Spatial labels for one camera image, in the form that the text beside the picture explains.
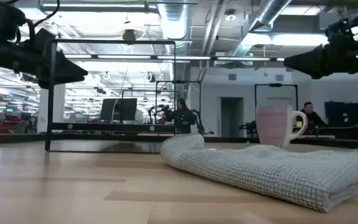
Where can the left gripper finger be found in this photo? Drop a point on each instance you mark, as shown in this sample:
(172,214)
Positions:
(70,67)
(57,81)

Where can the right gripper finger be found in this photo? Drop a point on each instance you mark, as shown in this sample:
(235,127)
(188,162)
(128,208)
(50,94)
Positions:
(309,63)

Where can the pink striped mug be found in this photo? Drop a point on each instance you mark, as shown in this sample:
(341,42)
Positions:
(272,124)

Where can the person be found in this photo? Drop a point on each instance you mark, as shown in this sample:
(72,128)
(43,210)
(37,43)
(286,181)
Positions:
(183,119)
(311,116)

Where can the black background monitor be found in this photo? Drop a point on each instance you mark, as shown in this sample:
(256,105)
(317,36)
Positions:
(117,109)

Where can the black cabinet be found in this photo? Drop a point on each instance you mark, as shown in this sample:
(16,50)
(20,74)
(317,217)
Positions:
(350,118)

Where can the grey folded waffle cloth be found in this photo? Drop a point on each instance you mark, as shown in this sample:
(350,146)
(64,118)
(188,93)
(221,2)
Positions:
(259,174)

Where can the wooden shelf with black frame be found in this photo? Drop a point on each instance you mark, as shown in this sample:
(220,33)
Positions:
(104,127)

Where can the silver ceiling duct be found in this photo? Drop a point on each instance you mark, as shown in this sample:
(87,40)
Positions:
(269,12)

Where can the black aluminium table frame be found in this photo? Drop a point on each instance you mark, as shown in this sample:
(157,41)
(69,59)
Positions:
(17,137)

